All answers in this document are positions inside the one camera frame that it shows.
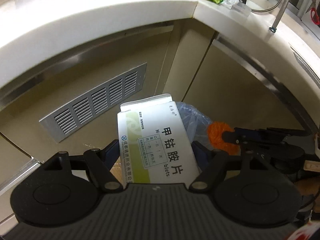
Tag grey cabinet vent grille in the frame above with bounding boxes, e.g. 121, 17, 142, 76
39, 63, 147, 142

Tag steel faucet pipe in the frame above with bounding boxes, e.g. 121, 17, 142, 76
269, 0, 290, 33

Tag blue lined trash bin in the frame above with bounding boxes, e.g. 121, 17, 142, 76
176, 102, 213, 150

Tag red scissors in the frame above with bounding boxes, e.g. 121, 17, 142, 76
306, 0, 319, 25

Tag white green medicine box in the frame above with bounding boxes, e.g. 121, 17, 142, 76
117, 94, 200, 186

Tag orange net scrubber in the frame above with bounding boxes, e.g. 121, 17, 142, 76
207, 121, 240, 155

